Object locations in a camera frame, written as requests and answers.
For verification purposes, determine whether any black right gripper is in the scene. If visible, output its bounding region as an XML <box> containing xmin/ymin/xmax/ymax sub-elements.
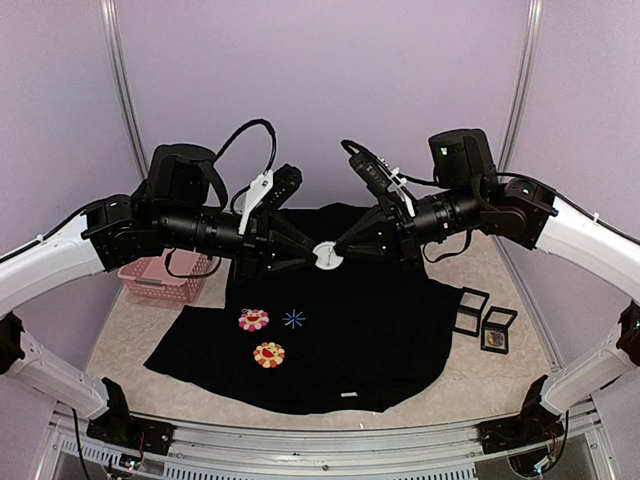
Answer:
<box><xmin>333</xmin><ymin>181</ymin><xmax>485</xmax><ymax>270</ymax></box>

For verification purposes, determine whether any left aluminium frame post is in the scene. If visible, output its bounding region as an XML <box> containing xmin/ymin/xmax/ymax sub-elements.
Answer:
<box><xmin>100</xmin><ymin>0</ymin><xmax>149</xmax><ymax>178</ymax></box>

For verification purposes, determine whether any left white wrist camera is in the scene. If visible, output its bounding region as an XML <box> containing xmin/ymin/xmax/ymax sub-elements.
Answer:
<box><xmin>238</xmin><ymin>164</ymin><xmax>303</xmax><ymax>235</ymax></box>

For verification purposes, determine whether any black display box right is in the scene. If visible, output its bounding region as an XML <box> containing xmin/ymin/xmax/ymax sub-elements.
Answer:
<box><xmin>480</xmin><ymin>306</ymin><xmax>518</xmax><ymax>355</ymax></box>

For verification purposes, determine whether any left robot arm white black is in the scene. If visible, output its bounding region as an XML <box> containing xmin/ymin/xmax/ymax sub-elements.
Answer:
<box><xmin>1</xmin><ymin>144</ymin><xmax>316</xmax><ymax>446</ymax></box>

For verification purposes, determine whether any black display box left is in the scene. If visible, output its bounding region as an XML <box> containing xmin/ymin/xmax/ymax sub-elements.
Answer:
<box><xmin>453</xmin><ymin>286</ymin><xmax>490</xmax><ymax>338</ymax></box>

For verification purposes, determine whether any pink yellow flower brooch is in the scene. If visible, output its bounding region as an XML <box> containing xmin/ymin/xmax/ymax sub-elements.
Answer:
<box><xmin>238</xmin><ymin>309</ymin><xmax>270</xmax><ymax>332</ymax></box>

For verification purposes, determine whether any pink plastic basket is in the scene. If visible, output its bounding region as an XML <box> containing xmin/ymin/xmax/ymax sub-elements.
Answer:
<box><xmin>118</xmin><ymin>249</ymin><xmax>211</xmax><ymax>303</ymax></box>

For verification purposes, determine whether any right aluminium frame post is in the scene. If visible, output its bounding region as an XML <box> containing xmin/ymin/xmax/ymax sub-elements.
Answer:
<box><xmin>498</xmin><ymin>0</ymin><xmax>544</xmax><ymax>170</ymax></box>

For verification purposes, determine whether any black t-shirt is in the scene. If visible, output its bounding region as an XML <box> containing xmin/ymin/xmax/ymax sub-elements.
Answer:
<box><xmin>142</xmin><ymin>202</ymin><xmax>464</xmax><ymax>415</ymax></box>

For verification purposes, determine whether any front aluminium rail base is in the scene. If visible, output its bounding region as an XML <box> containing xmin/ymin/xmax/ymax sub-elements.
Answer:
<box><xmin>34</xmin><ymin>394</ymin><xmax>616</xmax><ymax>480</ymax></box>

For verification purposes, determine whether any black display box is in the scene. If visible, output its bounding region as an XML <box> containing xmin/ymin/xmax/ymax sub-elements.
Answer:
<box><xmin>480</xmin><ymin>306</ymin><xmax>518</xmax><ymax>355</ymax></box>
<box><xmin>453</xmin><ymin>286</ymin><xmax>490</xmax><ymax>338</ymax></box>

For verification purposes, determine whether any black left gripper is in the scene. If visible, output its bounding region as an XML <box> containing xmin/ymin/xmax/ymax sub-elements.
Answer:
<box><xmin>158</xmin><ymin>203</ymin><xmax>319</xmax><ymax>284</ymax></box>

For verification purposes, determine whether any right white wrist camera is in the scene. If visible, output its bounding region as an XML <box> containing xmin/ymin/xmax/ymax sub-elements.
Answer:
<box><xmin>341</xmin><ymin>139</ymin><xmax>417</xmax><ymax>218</ymax></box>

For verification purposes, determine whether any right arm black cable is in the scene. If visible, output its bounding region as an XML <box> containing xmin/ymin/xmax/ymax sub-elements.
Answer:
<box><xmin>422</xmin><ymin>229</ymin><xmax>474</xmax><ymax>264</ymax></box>

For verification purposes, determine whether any round blue pin badge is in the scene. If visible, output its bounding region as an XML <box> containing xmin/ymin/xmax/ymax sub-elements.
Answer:
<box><xmin>312</xmin><ymin>241</ymin><xmax>344</xmax><ymax>271</ymax></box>

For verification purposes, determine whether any aluminium frame post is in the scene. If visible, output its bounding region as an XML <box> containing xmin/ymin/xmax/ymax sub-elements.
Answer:
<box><xmin>100</xmin><ymin>0</ymin><xmax>149</xmax><ymax>178</ymax></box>
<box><xmin>498</xmin><ymin>0</ymin><xmax>544</xmax><ymax>170</ymax></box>

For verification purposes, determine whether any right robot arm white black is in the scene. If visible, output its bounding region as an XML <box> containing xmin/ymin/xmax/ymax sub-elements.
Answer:
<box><xmin>335</xmin><ymin>129</ymin><xmax>639</xmax><ymax>453</ymax></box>

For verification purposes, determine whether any orange yellow flower brooch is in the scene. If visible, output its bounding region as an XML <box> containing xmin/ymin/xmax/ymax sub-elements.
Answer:
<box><xmin>253</xmin><ymin>342</ymin><xmax>286</xmax><ymax>369</ymax></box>

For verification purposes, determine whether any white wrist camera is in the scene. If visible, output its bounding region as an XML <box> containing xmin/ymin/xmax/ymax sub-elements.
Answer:
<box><xmin>341</xmin><ymin>139</ymin><xmax>417</xmax><ymax>218</ymax></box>
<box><xmin>238</xmin><ymin>164</ymin><xmax>303</xmax><ymax>235</ymax></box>

